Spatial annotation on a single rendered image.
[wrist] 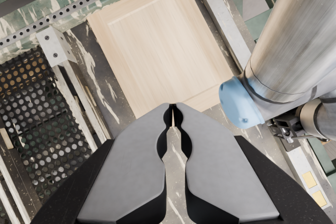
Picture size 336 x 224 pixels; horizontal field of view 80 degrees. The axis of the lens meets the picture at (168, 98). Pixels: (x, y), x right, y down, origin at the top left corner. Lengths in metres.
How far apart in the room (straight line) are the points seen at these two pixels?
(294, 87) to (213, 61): 0.53
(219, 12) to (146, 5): 0.26
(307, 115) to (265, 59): 0.25
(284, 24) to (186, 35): 0.59
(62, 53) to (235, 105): 0.61
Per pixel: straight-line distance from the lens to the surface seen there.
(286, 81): 0.23
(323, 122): 0.42
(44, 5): 0.88
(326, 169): 1.00
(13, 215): 0.90
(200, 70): 0.73
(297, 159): 0.82
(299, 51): 0.19
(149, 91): 0.72
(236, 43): 0.75
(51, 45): 0.79
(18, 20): 0.91
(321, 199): 0.90
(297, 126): 0.51
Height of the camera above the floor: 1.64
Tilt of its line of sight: 38 degrees down
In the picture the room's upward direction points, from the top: 153 degrees clockwise
